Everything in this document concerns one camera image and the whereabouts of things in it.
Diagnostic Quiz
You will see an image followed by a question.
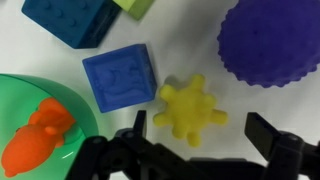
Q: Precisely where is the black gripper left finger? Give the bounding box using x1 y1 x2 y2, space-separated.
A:
133 110 147 136

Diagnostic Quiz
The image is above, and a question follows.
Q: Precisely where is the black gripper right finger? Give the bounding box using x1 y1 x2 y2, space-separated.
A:
244 112 281 160

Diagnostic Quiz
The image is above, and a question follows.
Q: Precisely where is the yellow star toy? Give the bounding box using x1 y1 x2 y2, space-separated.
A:
153 74 228 147

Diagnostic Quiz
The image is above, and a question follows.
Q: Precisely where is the orange toy figure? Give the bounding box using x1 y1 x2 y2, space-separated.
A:
1 97 76 178

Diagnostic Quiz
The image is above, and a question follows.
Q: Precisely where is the green bowl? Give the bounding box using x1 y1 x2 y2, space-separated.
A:
0 74 98 180

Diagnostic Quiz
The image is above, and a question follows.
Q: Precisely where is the blue foam cube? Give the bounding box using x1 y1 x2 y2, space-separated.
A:
82 44 157 113

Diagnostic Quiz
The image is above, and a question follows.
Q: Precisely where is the purple spiky ball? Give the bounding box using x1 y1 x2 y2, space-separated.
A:
217 0 320 88

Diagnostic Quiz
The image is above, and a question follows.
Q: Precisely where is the dark teal foam cube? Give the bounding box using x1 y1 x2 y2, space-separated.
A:
21 0 121 49

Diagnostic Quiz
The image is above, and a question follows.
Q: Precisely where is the lime green foam cube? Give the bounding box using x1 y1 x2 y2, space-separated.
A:
113 0 155 20

